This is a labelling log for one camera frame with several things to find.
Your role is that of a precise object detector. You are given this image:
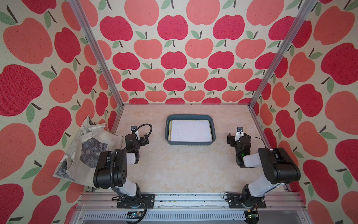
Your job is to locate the right aluminium frame post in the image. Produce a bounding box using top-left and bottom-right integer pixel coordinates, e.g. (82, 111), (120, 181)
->
(248, 0), (318, 111)

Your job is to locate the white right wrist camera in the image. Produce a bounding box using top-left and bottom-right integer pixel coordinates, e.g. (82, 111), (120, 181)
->
(235, 127), (245, 141)

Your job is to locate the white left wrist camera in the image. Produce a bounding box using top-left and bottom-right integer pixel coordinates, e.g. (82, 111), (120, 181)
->
(131, 126), (140, 140)

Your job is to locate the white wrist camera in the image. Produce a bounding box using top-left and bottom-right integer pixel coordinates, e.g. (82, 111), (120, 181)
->
(235, 127), (245, 141)
(131, 126), (140, 140)

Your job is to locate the beige printed tote bag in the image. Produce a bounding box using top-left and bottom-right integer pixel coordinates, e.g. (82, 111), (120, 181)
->
(53, 117), (124, 188)

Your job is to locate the dark teal storage box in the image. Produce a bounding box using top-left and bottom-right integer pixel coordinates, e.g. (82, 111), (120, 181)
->
(165, 114), (216, 146)

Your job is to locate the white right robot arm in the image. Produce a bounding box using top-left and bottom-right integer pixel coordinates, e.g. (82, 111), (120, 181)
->
(227, 132), (301, 209)

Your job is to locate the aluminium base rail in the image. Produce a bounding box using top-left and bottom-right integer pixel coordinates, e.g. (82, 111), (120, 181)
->
(69, 191), (312, 224)

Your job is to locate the aluminium frame post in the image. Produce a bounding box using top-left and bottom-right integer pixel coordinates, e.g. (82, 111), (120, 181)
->
(248, 0), (318, 111)
(69, 0), (124, 110)

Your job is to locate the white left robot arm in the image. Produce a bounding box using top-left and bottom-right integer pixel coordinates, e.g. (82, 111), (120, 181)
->
(93, 124), (155, 209)

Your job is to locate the yellow-framed whiteboard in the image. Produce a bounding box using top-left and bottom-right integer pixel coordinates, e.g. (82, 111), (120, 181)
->
(168, 119), (213, 142)

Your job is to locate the left aluminium frame post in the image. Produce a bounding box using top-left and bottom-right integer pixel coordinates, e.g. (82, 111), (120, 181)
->
(69, 0), (124, 110)

